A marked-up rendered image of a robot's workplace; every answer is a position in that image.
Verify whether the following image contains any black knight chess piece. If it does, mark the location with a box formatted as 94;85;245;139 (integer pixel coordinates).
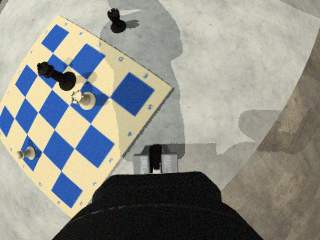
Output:
152;144;160;170

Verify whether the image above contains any black chess king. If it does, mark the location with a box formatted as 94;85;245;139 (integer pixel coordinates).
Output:
37;61;76;91

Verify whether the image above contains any black rook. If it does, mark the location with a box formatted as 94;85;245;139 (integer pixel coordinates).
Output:
107;8;126;33

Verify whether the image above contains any blue and cream chessboard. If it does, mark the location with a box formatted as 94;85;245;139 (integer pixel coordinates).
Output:
0;15;172;218

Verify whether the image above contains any white pawn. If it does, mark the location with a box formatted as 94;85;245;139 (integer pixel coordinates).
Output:
15;146;36;160

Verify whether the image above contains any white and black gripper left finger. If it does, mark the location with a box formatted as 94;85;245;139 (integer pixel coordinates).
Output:
133;145;153;174

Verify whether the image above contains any white rook chess piece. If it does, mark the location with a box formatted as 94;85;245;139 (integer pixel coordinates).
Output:
69;89;96;110

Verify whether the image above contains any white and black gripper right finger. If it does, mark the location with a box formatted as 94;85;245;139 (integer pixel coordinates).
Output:
160;145;178;173

